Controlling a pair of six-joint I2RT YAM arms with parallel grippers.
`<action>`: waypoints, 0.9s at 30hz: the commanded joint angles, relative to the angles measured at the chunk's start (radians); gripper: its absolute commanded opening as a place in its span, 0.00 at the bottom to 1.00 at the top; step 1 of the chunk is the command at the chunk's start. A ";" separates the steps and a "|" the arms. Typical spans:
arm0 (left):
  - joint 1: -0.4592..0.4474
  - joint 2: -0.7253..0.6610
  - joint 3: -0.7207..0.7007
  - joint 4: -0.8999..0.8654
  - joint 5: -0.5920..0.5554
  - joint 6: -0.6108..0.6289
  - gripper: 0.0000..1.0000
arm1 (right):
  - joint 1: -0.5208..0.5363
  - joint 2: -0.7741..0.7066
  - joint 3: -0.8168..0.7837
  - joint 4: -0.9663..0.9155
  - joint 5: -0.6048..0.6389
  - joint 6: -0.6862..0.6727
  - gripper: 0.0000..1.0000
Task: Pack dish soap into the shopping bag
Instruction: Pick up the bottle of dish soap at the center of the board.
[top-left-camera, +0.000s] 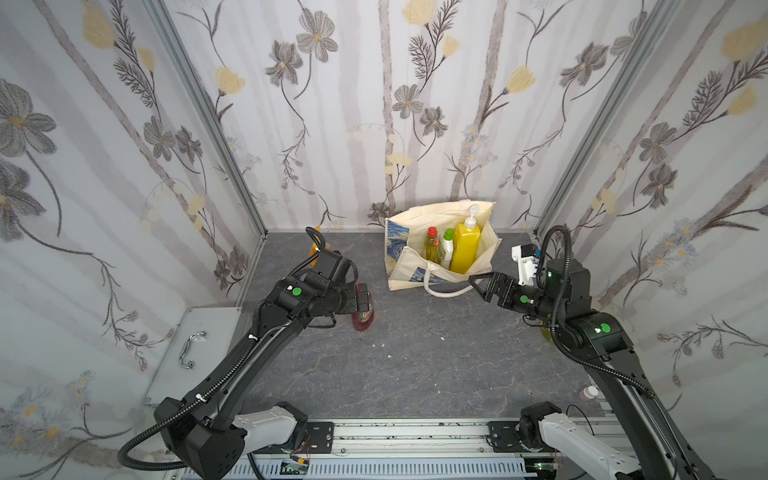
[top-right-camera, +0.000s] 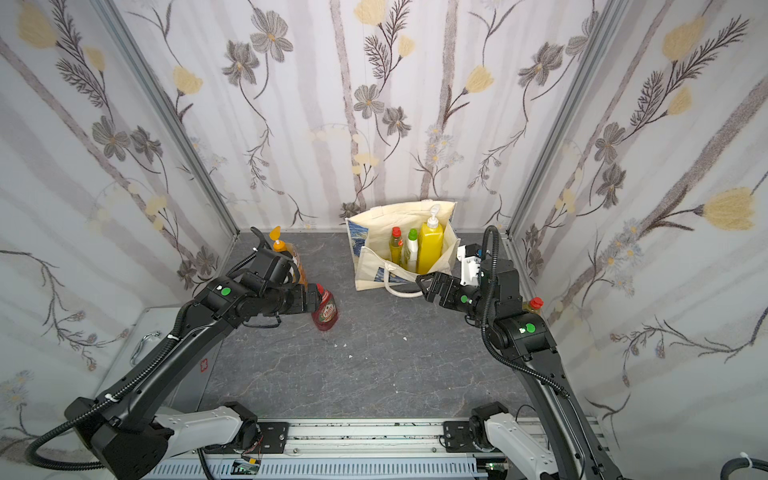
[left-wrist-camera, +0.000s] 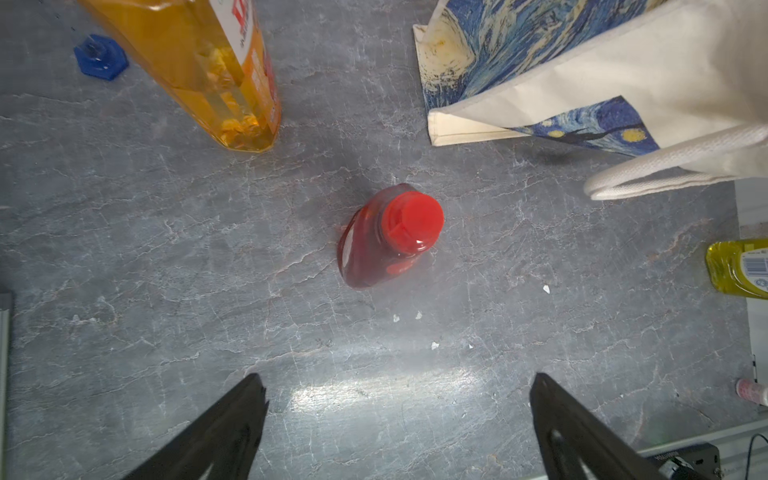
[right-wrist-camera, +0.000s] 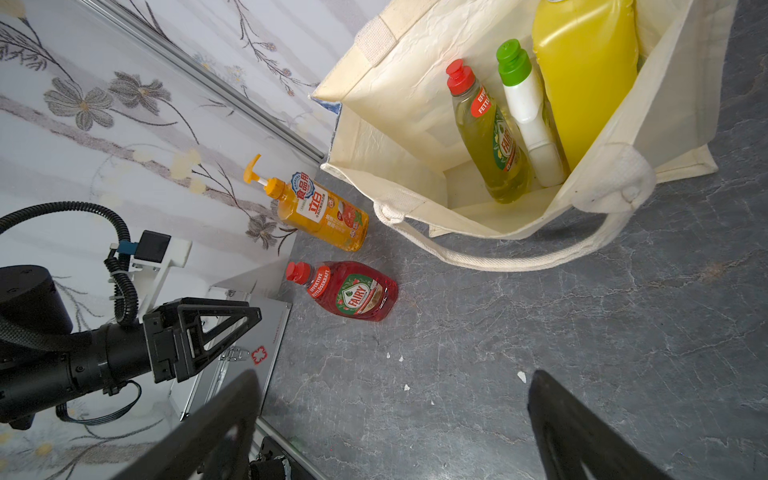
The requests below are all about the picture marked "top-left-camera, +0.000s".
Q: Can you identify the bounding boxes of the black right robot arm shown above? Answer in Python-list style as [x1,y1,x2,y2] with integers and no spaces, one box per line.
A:
[469,259,716,479]

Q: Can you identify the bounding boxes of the white green-capped soap bottle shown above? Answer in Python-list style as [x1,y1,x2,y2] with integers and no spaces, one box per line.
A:
[438,228,454,269]

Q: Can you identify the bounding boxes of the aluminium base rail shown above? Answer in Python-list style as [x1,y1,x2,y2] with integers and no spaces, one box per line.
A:
[155,416,655,480]

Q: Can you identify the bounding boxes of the grey metal box with handle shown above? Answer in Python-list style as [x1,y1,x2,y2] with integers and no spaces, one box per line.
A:
[143,306,242,406]

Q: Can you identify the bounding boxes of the yellow pump dish soap bottle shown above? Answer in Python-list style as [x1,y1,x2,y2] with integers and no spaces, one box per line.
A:
[450,204,481,274]

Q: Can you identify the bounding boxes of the green red-capped dish soap bottle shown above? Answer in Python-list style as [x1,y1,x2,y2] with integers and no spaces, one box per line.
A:
[424,226,440,263]

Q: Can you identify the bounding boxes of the red dish soap bottle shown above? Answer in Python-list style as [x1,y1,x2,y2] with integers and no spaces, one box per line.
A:
[351,309,375,332]

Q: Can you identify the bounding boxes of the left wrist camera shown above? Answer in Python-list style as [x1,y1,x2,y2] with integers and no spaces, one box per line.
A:
[312,249,352,284]

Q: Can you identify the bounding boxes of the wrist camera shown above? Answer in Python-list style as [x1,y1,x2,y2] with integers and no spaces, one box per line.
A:
[511,243,540,287]
[312,249,352,284]

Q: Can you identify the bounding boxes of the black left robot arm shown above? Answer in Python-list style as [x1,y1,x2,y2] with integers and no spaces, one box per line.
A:
[117,254,371,479]

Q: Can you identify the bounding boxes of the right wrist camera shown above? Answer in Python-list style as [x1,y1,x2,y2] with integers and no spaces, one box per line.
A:
[511,243,540,287]

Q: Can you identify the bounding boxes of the cream canvas starry-night shopping bag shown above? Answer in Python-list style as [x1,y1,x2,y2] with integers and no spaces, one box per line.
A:
[385,200,501,298]

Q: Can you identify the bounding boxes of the orange dish soap bottle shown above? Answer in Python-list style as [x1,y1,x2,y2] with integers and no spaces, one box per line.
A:
[307,227,326,266]

